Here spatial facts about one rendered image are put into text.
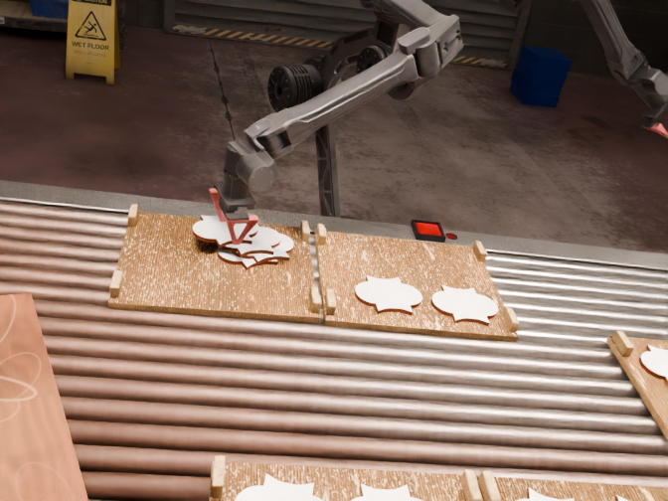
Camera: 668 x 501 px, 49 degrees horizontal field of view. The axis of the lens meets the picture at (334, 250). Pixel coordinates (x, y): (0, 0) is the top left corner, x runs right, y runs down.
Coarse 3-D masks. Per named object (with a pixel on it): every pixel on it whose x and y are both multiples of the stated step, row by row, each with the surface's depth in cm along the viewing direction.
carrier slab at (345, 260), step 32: (320, 256) 165; (352, 256) 167; (384, 256) 170; (416, 256) 172; (448, 256) 175; (320, 288) 156; (352, 288) 156; (480, 288) 165; (352, 320) 147; (384, 320) 149; (416, 320) 150; (448, 320) 153
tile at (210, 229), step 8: (200, 216) 163; (208, 216) 163; (216, 216) 164; (200, 224) 160; (208, 224) 160; (216, 224) 161; (224, 224) 161; (240, 224) 162; (200, 232) 157; (208, 232) 157; (216, 232) 158; (224, 232) 158; (240, 232) 160; (256, 232) 162; (200, 240) 156; (208, 240) 156; (216, 240) 156; (224, 240) 156; (248, 240) 157
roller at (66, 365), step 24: (72, 360) 126; (96, 360) 127; (120, 360) 128; (216, 384) 129; (240, 384) 130; (264, 384) 130; (288, 384) 131; (312, 384) 132; (336, 384) 133; (360, 384) 134; (384, 384) 135; (408, 384) 136; (432, 384) 137; (552, 408) 140; (576, 408) 140; (600, 408) 141; (624, 408) 142
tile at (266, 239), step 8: (256, 224) 166; (264, 232) 163; (272, 232) 164; (256, 240) 160; (264, 240) 161; (272, 240) 161; (280, 240) 162; (224, 248) 156; (232, 248) 156; (240, 248) 156; (248, 248) 157; (256, 248) 157; (264, 248) 158; (272, 248) 160
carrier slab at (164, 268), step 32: (160, 224) 165; (192, 224) 167; (128, 256) 152; (160, 256) 154; (192, 256) 156; (128, 288) 143; (160, 288) 144; (192, 288) 146; (224, 288) 148; (256, 288) 150; (288, 288) 152; (288, 320) 145
